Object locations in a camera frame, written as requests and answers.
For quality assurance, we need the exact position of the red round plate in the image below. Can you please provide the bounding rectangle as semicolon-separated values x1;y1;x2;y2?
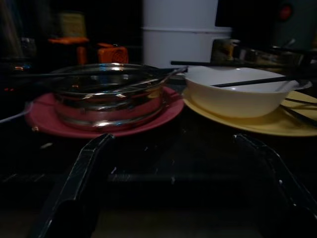
24;85;186;138

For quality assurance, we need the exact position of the shiny steel pot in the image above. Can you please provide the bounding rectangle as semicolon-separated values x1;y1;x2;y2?
210;39;317;72

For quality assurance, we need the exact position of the grey appliance with red knob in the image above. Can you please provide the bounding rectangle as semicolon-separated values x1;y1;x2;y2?
273;0;317;50

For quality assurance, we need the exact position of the black chopstick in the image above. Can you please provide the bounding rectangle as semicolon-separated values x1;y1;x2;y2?
281;105;317;127
212;76;294;88
284;97;317;106
170;60;263;67

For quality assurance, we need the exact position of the yellow-green packet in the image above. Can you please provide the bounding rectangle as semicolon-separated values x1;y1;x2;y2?
58;12;86;38

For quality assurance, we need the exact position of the stainless steel bowl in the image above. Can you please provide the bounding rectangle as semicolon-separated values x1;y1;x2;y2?
51;63;165;132

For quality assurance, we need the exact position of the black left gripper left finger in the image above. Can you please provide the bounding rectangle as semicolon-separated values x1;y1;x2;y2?
29;133;115;238

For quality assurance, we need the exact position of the yellow round plate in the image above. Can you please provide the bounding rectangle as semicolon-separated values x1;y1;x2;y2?
182;89;317;137

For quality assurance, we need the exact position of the orange box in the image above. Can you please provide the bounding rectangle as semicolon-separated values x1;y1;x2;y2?
97;43;129;64

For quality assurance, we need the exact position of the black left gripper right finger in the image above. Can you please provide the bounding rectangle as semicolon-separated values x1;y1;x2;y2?
233;133;317;238

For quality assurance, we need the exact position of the white cylindrical appliance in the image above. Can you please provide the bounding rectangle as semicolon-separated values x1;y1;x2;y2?
141;0;233;70

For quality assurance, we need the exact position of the white ceramic bowl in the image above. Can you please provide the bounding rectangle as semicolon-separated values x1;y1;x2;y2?
184;65;313;119

